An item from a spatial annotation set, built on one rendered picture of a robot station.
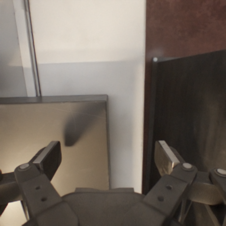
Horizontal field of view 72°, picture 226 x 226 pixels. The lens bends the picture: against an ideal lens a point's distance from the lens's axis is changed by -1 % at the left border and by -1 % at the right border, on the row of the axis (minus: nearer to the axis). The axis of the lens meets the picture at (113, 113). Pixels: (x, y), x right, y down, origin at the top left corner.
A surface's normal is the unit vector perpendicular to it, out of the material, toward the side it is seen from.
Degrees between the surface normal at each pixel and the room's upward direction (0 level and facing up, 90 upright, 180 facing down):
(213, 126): 90
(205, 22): 0
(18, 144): 0
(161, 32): 0
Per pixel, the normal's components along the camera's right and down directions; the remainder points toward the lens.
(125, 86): 0.00, 0.25
